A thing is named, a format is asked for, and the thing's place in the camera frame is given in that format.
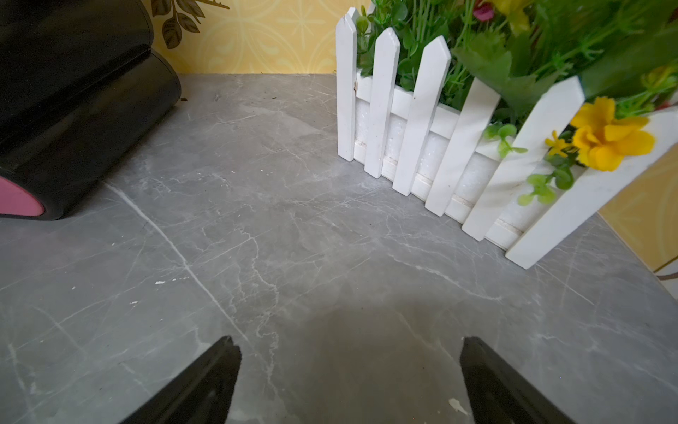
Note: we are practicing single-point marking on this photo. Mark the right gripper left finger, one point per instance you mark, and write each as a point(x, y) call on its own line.
point(202, 393)

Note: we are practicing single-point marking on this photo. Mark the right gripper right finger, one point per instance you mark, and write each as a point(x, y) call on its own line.
point(498, 393)

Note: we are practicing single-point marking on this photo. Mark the flower box white fence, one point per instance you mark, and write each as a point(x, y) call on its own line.
point(517, 119)

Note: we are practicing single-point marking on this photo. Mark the black pink drawer cabinet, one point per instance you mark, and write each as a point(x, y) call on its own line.
point(80, 86)

